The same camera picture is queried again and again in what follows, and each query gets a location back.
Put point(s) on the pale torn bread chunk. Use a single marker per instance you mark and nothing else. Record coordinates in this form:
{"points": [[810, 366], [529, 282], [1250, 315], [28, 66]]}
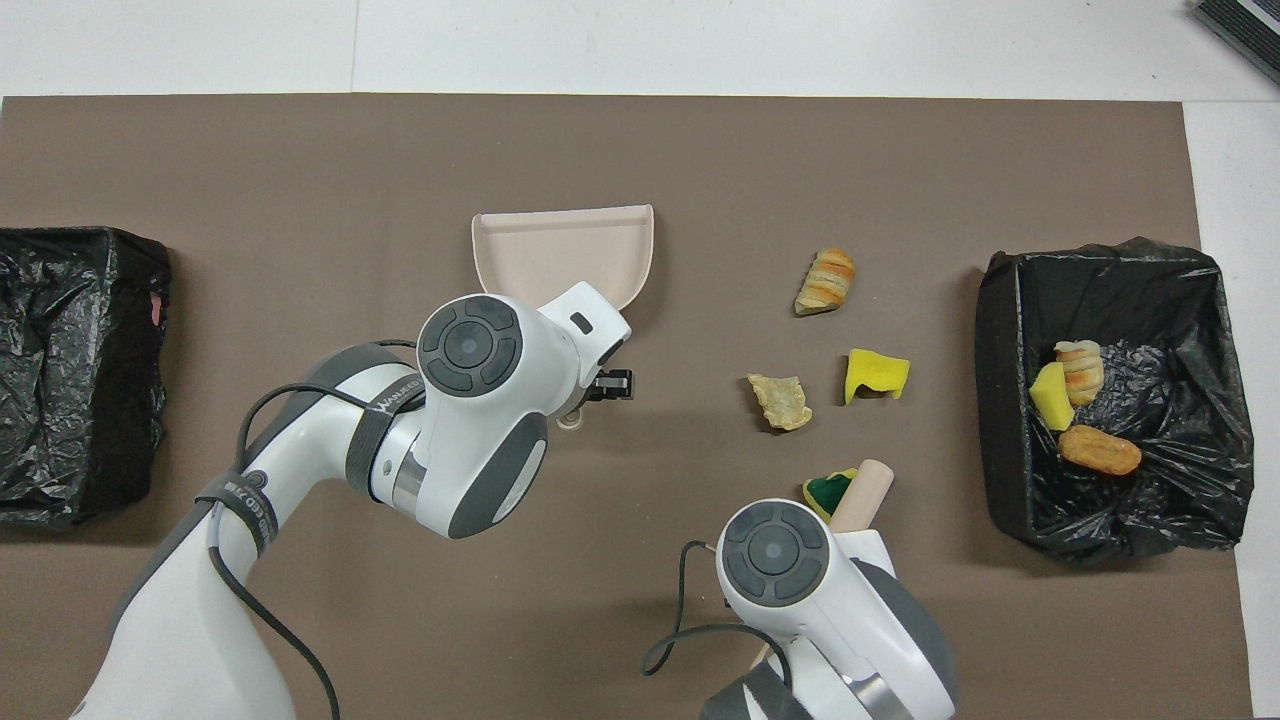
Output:
{"points": [[782, 402]]}

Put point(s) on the large yellow sponge piece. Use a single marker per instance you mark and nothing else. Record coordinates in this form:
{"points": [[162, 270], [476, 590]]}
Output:
{"points": [[875, 372]]}

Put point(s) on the bin with black bag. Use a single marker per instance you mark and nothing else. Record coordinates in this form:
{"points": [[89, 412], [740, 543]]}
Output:
{"points": [[90, 400], [1180, 480]]}

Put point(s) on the striped bread roll piece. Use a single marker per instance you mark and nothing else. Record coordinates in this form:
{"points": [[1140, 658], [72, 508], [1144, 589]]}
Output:
{"points": [[828, 280], [1082, 372]]}

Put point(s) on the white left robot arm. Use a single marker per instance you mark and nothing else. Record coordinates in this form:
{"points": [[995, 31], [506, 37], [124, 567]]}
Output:
{"points": [[480, 450]]}

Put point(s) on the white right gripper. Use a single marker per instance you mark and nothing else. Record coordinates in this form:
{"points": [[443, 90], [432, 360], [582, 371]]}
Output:
{"points": [[865, 548]]}

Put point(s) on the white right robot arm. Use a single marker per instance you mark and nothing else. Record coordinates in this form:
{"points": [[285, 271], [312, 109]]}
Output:
{"points": [[850, 630]]}

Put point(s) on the beige hand brush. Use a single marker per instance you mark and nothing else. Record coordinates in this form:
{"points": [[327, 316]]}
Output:
{"points": [[865, 490]]}

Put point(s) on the green and yellow sponge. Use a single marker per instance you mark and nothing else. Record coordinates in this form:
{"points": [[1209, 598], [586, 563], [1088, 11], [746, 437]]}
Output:
{"points": [[822, 492]]}

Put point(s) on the small yellow sponge wedge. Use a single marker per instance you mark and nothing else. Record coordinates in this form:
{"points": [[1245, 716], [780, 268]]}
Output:
{"points": [[1050, 398]]}

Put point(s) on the brown bread roll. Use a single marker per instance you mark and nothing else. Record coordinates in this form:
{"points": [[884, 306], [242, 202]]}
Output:
{"points": [[1100, 450]]}

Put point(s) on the beige plastic dustpan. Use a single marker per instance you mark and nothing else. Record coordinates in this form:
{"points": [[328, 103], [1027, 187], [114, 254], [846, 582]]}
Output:
{"points": [[560, 250]]}

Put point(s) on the dark ribbed panel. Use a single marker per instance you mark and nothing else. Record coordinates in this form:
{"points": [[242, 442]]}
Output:
{"points": [[1245, 25]]}

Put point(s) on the brown table mat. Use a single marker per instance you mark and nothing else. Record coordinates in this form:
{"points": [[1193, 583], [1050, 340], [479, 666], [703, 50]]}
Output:
{"points": [[300, 160]]}

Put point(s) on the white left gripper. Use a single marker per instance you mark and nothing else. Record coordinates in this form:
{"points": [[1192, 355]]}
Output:
{"points": [[590, 335]]}

